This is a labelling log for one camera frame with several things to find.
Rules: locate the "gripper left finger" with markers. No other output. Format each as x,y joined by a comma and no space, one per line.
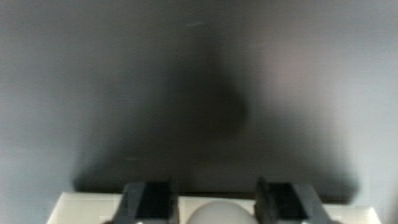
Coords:
147,206

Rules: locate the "white cabinet body box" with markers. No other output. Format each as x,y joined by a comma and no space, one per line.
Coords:
87,208

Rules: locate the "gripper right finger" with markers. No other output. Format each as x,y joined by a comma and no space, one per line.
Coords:
287,204

